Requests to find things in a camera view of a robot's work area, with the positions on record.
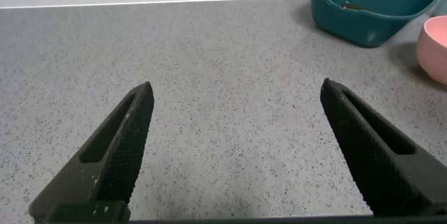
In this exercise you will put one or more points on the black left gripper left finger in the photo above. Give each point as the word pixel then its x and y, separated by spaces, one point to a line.
pixel 118 154

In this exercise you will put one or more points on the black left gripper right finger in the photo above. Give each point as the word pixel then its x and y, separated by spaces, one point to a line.
pixel 377 168

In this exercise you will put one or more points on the pink plastic bowl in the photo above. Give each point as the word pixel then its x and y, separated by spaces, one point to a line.
pixel 433 49

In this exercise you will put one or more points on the teal square plastic basin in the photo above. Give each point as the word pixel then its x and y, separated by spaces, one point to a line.
pixel 363 25

